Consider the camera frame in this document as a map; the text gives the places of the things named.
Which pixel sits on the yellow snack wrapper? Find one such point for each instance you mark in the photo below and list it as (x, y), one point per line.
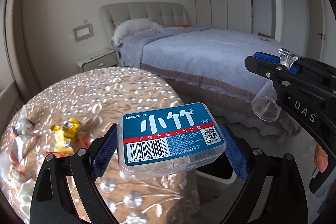
(66, 136)

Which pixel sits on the framed wall switch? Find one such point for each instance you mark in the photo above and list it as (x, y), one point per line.
(83, 32)

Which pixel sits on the clear plastic cup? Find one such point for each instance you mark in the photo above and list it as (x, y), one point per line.
(264, 103)

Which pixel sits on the blue floss pick box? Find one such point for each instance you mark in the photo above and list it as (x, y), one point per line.
(167, 141)

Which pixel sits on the pink white wrapper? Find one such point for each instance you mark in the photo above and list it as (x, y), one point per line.
(21, 146)

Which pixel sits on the grey white crumpled wrapper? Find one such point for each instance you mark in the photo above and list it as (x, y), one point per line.
(23, 124)

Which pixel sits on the white crumpled tissue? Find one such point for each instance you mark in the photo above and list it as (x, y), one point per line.
(24, 197)

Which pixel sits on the person's right hand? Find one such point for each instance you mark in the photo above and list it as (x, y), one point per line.
(320, 158)

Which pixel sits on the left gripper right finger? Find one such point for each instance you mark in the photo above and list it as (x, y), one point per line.
(286, 199)

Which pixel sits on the beige tufted headboard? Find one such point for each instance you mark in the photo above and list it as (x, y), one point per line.
(164, 13)

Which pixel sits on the grey room door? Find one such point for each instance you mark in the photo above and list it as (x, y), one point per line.
(303, 27)

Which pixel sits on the white fluffy pillow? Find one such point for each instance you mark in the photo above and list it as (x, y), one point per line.
(131, 27)

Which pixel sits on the white bedside nightstand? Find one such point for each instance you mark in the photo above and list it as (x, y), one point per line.
(101, 59)

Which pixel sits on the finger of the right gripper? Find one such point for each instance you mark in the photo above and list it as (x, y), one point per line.
(285, 63)
(262, 65)

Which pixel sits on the bed with lavender cover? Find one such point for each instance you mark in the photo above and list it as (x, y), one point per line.
(206, 65)

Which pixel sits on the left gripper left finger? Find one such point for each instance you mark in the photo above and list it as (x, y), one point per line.
(52, 201)

